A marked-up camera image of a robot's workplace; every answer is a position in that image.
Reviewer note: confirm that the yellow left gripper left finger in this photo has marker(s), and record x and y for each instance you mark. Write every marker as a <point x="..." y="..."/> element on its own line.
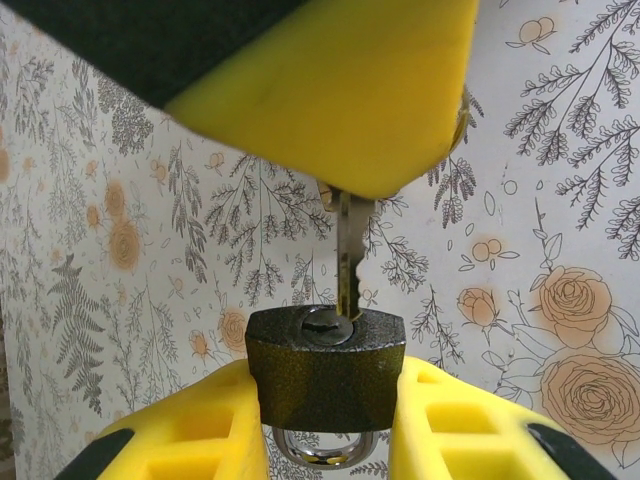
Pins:
<point x="200" y="415"/>

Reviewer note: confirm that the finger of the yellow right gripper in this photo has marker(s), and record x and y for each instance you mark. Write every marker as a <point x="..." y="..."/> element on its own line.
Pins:
<point x="325" y="90"/>

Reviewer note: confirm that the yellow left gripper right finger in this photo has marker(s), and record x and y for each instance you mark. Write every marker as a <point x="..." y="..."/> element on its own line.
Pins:
<point x="450" y="415"/>

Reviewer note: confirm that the dark padlock with steel shackle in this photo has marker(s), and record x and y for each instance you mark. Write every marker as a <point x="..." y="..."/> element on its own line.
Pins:
<point x="325" y="390"/>

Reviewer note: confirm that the silver metal key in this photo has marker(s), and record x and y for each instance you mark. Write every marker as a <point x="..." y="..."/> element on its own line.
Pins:
<point x="346" y="250"/>

